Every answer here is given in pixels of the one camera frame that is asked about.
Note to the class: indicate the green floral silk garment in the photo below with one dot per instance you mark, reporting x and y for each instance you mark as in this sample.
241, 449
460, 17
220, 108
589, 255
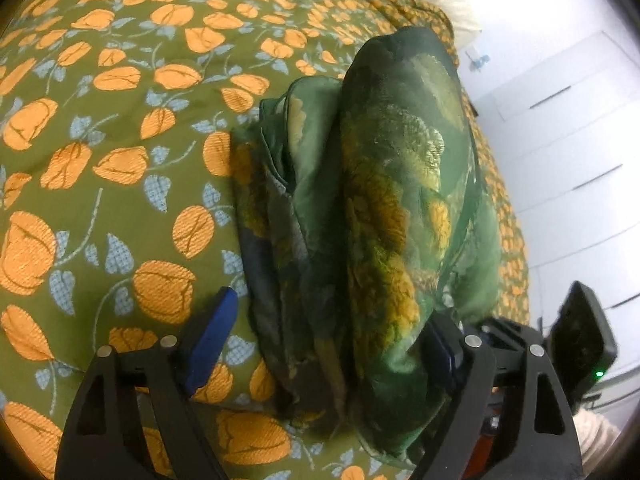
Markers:
395, 200

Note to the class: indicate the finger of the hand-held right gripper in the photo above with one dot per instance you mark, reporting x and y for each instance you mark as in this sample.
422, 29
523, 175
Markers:
505, 330

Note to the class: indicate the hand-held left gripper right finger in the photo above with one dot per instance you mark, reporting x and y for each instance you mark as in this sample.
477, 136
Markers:
444, 356

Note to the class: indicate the green orange floral bedspread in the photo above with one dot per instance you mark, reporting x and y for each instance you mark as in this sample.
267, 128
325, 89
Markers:
125, 110

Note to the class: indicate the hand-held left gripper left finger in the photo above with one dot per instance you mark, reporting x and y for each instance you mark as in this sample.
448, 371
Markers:
212, 340

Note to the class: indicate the white wardrobe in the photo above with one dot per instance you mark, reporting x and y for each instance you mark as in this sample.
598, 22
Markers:
565, 150

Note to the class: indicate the person's right forearm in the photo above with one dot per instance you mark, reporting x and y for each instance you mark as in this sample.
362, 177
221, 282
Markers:
597, 437

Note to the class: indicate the orange cloth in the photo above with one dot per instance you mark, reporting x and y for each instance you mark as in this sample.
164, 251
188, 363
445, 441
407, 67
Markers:
481, 455

